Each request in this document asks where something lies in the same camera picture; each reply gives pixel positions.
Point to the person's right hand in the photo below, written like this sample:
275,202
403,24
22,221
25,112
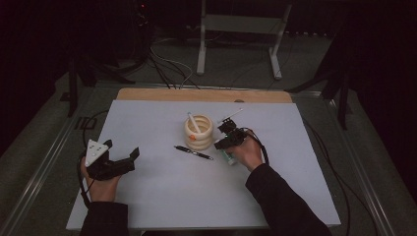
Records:
249,154

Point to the white metal stand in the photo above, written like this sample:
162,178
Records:
242,24

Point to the black tripod stand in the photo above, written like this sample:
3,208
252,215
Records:
72,91
343,105

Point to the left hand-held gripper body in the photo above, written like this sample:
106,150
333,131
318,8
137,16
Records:
108,168

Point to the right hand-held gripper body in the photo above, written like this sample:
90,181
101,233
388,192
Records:
234,136

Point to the dark equipment rack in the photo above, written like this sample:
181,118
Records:
141,26

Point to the white green glue stick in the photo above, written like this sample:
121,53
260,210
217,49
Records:
230,159

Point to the white pen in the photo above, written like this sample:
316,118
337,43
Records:
193,123

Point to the black pen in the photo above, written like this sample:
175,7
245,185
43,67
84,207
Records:
193,152

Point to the white table mat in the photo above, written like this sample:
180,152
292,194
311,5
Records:
164,196

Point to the wooden table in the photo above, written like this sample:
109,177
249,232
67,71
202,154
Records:
196,95

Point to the person's left hand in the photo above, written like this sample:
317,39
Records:
101,191

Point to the cream ringed pen holder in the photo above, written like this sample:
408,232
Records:
200,141

